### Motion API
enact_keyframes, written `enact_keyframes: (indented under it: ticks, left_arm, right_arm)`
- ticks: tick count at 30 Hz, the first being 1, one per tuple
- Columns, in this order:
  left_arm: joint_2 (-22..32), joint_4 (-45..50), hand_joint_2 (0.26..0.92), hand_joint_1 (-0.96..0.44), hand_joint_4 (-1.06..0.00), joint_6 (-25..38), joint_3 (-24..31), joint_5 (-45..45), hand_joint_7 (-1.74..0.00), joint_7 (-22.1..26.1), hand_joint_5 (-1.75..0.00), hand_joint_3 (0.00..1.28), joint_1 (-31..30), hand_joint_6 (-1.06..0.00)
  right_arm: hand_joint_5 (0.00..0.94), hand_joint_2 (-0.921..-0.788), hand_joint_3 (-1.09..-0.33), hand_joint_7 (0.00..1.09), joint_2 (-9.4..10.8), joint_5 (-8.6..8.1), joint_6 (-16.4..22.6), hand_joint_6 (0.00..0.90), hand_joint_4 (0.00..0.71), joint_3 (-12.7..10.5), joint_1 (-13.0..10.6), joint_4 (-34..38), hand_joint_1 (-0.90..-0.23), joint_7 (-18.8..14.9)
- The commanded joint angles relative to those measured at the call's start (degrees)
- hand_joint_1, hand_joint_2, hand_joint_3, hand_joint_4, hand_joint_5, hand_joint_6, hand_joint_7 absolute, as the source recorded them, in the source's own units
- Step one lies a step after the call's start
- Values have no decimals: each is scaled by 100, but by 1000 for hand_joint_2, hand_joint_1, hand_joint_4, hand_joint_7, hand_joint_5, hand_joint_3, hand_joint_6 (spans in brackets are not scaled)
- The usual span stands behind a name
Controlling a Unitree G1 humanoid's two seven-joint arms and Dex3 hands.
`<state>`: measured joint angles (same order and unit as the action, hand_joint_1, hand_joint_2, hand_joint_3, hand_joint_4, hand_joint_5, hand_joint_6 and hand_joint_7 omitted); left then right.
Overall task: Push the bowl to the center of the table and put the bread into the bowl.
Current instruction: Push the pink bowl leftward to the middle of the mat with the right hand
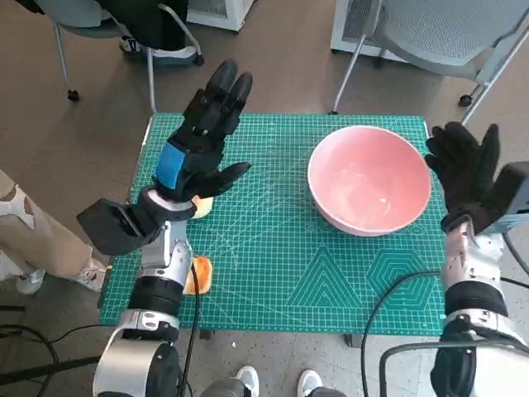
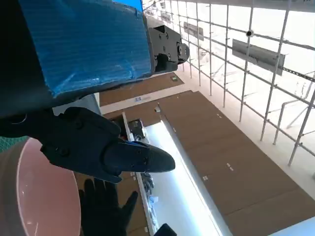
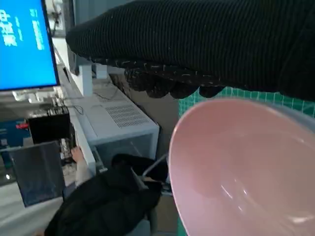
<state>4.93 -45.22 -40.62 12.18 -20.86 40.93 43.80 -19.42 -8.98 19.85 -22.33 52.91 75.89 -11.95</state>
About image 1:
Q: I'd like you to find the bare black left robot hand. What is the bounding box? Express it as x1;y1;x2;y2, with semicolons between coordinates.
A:
151;60;254;203

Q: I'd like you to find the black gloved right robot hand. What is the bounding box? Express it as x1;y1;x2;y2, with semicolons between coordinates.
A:
424;121;508;235

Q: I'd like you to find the round bread bun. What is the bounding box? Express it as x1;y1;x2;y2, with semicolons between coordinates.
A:
192;196;215;220

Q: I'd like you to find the pink bowl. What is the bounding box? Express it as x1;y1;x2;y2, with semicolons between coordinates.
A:
307;126;433;237

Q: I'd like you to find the long orange bread loaf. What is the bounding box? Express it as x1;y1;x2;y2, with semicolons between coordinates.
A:
183;256;214;295

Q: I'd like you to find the green cutting mat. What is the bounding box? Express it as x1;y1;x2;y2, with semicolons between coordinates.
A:
98;113;447;335

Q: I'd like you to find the small white cabinet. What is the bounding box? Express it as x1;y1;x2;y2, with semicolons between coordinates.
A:
185;0;255;32

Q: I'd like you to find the person in black trousers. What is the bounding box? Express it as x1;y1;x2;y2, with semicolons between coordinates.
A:
98;0;198;57

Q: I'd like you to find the grey mesh chair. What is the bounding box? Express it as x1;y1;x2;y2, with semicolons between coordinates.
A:
330;0;529;127

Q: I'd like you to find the person in beige trousers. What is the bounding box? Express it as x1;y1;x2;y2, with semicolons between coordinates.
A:
0;169;109;295

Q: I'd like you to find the white cabinet with grille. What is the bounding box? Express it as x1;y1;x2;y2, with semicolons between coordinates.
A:
330;0;408;63

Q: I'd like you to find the grey chair with solid seat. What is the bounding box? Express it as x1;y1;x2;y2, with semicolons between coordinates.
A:
24;0;206;113

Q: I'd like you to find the white shoe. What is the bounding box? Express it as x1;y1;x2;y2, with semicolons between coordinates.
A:
297;369;324;397
235;365;260;397

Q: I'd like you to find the black floor bar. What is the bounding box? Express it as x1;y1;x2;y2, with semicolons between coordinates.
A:
0;354;102;384

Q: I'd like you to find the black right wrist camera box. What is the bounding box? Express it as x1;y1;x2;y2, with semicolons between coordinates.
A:
491;162;529;227

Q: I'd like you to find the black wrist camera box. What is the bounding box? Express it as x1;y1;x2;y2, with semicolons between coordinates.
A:
491;162;529;227
76;198;164;256

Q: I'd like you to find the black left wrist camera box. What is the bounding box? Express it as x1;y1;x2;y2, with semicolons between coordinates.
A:
76;198;164;256

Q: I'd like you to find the black cable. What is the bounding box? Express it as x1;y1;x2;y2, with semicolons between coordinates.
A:
49;323;108;344
0;323;59;373
378;339;529;397
181;266;202;397
360;270;442;397

